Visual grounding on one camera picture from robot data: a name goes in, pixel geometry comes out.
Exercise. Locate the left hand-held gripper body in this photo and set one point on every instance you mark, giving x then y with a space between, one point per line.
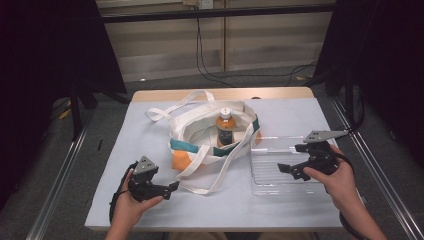
143 186

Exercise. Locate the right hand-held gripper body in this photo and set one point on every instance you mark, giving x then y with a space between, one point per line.
321 158

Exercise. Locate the clear plastic tray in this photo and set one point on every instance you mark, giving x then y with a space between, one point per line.
266 166

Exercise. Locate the white canvas tote bag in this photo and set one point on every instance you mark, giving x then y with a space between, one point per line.
196 133

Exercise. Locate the orange drink bottle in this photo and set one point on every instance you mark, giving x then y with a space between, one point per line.
225 130

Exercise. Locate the person's left hand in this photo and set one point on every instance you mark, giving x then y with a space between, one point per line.
128 208

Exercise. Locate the person's right hand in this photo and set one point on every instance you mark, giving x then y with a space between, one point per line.
340 183

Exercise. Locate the white table mat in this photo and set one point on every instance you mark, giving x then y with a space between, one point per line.
150 133

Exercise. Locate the black curtain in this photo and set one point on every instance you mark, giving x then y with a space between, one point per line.
43 66
383 50

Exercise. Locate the black horizontal bar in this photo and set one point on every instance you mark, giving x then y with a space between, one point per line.
216 14

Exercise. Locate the metal floor rail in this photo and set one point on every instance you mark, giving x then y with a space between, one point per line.
380 166
56 186

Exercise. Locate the white wall outlet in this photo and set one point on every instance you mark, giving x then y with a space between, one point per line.
205 3

